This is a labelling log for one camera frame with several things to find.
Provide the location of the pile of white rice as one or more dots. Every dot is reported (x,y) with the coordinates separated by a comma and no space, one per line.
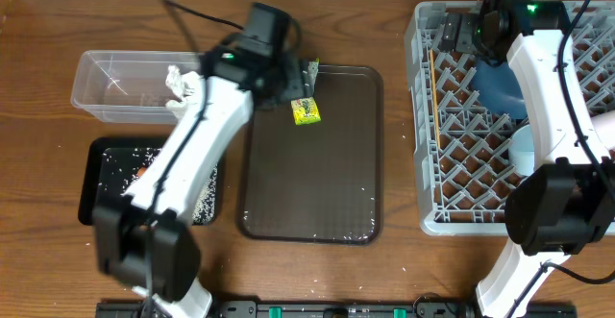
(119,170)

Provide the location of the orange carrot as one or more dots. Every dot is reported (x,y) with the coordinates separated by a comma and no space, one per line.
(141,171)

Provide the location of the grey dishwasher rack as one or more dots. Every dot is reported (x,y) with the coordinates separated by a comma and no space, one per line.
(461,188)

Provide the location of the light blue bowl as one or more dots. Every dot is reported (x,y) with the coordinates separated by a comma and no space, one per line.
(521,151)

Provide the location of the blue plastic plate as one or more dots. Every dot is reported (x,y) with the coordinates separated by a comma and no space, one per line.
(499,90)

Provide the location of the white cup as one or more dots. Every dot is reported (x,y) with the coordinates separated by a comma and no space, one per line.
(604,125)

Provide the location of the wooden chopstick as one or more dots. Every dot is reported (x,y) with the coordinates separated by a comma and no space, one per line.
(434,100)

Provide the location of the white paper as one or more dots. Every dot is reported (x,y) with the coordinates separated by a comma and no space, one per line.
(186,89)

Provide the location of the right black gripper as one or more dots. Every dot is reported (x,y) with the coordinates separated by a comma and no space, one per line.
(464,37)

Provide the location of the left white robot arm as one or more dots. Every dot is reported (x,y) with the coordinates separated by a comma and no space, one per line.
(143,237)

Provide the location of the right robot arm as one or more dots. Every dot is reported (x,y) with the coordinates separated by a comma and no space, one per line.
(568,200)

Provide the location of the clear plastic bin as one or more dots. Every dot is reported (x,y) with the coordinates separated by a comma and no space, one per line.
(128,86)

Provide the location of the foil snack wrapper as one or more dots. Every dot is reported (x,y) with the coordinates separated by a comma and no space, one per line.
(305,110)

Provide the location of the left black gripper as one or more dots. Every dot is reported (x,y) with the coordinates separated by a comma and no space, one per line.
(300,88)

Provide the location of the brown serving tray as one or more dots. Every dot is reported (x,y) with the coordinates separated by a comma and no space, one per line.
(321,182)

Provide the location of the black waste tray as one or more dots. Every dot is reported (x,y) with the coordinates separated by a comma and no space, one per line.
(93,167)

